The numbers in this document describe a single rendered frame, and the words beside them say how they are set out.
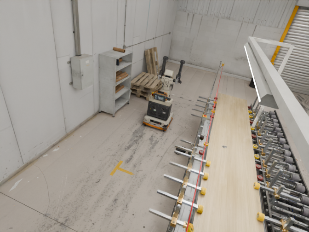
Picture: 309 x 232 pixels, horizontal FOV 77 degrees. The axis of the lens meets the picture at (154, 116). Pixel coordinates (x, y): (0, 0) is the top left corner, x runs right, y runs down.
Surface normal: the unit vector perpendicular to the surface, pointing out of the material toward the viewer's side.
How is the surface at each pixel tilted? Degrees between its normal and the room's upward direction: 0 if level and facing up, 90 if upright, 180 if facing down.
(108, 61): 90
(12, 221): 0
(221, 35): 90
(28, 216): 0
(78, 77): 90
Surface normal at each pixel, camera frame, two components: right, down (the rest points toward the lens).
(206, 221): 0.14, -0.85
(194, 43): -0.34, 0.45
